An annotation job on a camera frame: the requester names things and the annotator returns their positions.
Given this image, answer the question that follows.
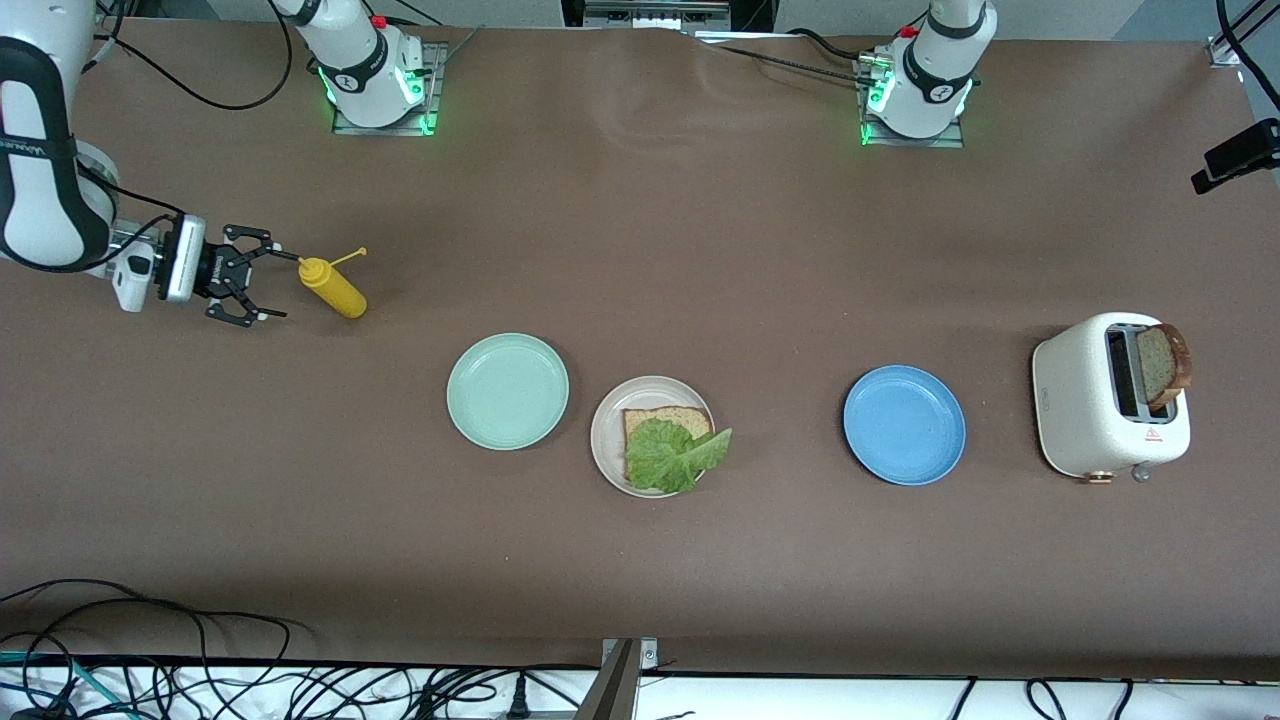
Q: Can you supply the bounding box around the yellow mustard squeeze bottle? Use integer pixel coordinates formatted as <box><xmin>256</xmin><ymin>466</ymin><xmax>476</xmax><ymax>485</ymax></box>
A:
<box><xmin>297</xmin><ymin>246</ymin><xmax>369</xmax><ymax>320</ymax></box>

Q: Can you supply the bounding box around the brown toast bread slice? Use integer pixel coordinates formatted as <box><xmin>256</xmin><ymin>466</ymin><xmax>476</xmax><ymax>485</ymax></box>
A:
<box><xmin>622</xmin><ymin>405</ymin><xmax>714</xmax><ymax>481</ymax></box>
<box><xmin>1135</xmin><ymin>323</ymin><xmax>1193</xmax><ymax>411</ymax></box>

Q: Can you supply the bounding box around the green lettuce leaf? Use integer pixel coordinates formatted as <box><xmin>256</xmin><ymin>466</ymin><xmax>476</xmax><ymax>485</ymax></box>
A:
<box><xmin>625</xmin><ymin>417</ymin><xmax>734</xmax><ymax>495</ymax></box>

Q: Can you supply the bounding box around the light green round plate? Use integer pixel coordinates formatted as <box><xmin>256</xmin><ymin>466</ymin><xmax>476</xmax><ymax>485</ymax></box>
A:
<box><xmin>446</xmin><ymin>332</ymin><xmax>571</xmax><ymax>452</ymax></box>

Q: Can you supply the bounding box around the beige round plate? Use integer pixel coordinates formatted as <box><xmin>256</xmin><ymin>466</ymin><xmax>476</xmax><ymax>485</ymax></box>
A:
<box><xmin>589</xmin><ymin>375</ymin><xmax>717</xmax><ymax>500</ymax></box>

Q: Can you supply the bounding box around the blue round plate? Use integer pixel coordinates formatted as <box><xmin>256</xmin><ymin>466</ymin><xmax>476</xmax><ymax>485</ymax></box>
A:
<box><xmin>842</xmin><ymin>364</ymin><xmax>968</xmax><ymax>487</ymax></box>

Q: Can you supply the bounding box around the white two-slot toaster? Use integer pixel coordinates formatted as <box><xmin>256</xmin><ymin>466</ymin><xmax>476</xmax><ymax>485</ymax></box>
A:
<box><xmin>1031</xmin><ymin>312</ymin><xmax>1192</xmax><ymax>488</ymax></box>

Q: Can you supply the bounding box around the black equipment box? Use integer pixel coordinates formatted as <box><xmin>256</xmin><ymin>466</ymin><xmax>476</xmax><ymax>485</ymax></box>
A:
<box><xmin>560</xmin><ymin>0</ymin><xmax>776</xmax><ymax>33</ymax></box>

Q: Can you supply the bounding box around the aluminium frame rail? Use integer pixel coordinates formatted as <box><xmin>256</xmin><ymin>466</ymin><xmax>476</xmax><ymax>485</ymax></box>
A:
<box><xmin>1205</xmin><ymin>0</ymin><xmax>1280</xmax><ymax>68</ymax></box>

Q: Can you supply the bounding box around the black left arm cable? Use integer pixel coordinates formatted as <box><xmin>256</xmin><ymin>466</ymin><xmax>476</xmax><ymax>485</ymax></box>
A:
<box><xmin>1215</xmin><ymin>0</ymin><xmax>1280</xmax><ymax>111</ymax></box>

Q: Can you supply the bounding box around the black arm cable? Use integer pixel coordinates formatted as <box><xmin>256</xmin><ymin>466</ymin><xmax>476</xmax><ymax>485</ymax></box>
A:
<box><xmin>75</xmin><ymin>0</ymin><xmax>293</xmax><ymax>251</ymax></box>
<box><xmin>1215</xmin><ymin>0</ymin><xmax>1280</xmax><ymax>111</ymax></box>

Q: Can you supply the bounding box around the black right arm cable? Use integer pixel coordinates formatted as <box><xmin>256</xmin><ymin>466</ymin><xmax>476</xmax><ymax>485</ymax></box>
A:
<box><xmin>75</xmin><ymin>0</ymin><xmax>293</xmax><ymax>251</ymax></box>

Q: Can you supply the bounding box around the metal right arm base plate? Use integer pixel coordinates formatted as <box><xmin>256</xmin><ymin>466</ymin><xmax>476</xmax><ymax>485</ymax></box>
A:
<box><xmin>331</xmin><ymin>42</ymin><xmax>449</xmax><ymax>137</ymax></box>

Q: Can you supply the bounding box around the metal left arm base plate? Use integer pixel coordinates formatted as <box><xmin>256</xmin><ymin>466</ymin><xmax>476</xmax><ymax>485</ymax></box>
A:
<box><xmin>853</xmin><ymin>55</ymin><xmax>967</xmax><ymax>150</ymax></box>

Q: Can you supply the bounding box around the long black looped cable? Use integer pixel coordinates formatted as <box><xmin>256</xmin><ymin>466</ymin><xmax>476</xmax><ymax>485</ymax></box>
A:
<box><xmin>0</xmin><ymin>578</ymin><xmax>316</xmax><ymax>701</ymax></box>

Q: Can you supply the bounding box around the teal cable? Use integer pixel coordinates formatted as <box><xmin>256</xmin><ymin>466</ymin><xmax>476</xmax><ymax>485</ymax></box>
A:
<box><xmin>0</xmin><ymin>650</ymin><xmax>136</xmax><ymax>720</ymax></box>

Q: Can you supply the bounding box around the thin black cable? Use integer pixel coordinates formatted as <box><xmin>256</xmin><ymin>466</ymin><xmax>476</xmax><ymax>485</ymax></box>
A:
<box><xmin>785</xmin><ymin>28</ymin><xmax>876</xmax><ymax>61</ymax></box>

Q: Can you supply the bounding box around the black braided cable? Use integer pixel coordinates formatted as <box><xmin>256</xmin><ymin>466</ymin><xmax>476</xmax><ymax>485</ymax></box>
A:
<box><xmin>715</xmin><ymin>40</ymin><xmax>881</xmax><ymax>87</ymax></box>

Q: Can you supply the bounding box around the aluminium profile post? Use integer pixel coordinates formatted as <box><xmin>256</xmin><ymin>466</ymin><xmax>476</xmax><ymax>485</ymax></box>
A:
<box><xmin>574</xmin><ymin>637</ymin><xmax>661</xmax><ymax>720</ymax></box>

